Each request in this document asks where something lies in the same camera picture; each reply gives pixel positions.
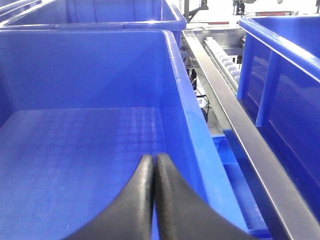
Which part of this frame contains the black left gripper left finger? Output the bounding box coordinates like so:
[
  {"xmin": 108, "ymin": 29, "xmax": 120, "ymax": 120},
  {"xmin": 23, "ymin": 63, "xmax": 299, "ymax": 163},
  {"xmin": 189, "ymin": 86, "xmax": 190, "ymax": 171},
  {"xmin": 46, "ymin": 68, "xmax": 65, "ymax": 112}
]
[{"xmin": 66, "ymin": 154, "xmax": 155, "ymax": 240}]

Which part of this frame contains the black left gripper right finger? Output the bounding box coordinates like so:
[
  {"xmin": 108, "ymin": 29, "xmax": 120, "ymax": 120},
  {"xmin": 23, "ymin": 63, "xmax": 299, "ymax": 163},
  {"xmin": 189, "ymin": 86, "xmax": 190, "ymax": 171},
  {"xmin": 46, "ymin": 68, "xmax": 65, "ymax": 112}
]
[{"xmin": 155, "ymin": 153, "xmax": 254, "ymax": 240}]

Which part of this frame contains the blue bin lower shelf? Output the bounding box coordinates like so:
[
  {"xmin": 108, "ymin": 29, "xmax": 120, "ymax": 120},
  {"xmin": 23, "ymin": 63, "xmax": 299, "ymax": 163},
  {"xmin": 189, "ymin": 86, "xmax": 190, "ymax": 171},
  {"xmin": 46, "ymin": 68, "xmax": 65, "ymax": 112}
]
[{"xmin": 212, "ymin": 134, "xmax": 272, "ymax": 240}]

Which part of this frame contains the near stainless steel shelf rack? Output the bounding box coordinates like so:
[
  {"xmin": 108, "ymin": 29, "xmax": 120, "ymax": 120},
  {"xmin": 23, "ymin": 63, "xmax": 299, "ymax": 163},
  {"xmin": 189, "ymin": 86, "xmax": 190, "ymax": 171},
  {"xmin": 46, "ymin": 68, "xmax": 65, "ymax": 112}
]
[{"xmin": 182, "ymin": 30, "xmax": 320, "ymax": 240}]

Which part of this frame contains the blue bin at left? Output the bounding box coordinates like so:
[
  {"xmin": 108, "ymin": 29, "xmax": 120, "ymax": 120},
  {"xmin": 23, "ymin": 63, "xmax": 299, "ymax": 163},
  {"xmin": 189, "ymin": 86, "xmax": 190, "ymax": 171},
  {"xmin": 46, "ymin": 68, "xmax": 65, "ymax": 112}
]
[{"xmin": 0, "ymin": 30, "xmax": 247, "ymax": 240}]

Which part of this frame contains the white roller track left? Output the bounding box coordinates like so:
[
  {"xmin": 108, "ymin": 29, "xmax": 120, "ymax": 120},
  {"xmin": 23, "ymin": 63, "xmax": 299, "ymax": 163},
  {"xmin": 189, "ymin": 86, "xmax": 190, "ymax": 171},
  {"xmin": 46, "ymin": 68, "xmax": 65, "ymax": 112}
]
[{"xmin": 204, "ymin": 37, "xmax": 241, "ymax": 96}]

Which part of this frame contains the large blue centre bin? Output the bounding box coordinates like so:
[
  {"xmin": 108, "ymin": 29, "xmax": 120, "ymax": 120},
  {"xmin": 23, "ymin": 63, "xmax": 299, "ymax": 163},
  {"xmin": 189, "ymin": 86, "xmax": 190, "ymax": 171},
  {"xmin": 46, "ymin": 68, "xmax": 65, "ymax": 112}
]
[{"xmin": 237, "ymin": 16, "xmax": 320, "ymax": 217}]

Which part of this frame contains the blue bin rear left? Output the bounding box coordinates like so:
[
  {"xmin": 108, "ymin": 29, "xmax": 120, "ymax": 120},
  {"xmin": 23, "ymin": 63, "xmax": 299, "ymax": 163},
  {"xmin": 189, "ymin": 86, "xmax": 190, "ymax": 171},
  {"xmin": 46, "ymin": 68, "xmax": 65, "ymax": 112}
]
[{"xmin": 0, "ymin": 0, "xmax": 187, "ymax": 45}]

